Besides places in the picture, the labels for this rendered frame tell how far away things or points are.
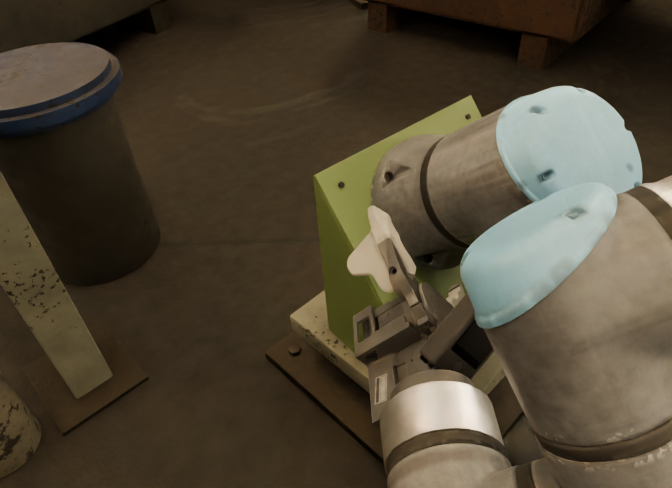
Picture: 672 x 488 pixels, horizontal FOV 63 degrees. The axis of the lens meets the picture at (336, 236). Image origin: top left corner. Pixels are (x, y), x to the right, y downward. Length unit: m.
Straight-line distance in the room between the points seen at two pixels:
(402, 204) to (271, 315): 0.50
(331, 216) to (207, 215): 0.71
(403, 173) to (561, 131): 0.22
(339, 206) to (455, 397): 0.36
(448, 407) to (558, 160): 0.26
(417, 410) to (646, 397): 0.17
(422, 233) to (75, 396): 0.69
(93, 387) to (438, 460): 0.80
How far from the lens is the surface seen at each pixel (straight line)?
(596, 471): 0.33
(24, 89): 1.12
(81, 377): 1.07
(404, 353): 0.50
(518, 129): 0.56
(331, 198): 0.70
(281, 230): 1.30
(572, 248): 0.28
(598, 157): 0.60
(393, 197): 0.70
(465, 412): 0.42
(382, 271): 0.52
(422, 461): 0.40
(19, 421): 1.03
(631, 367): 0.30
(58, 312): 0.96
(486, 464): 0.40
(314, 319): 0.93
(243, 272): 1.21
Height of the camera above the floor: 0.83
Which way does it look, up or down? 41 degrees down
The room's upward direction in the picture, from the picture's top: 4 degrees counter-clockwise
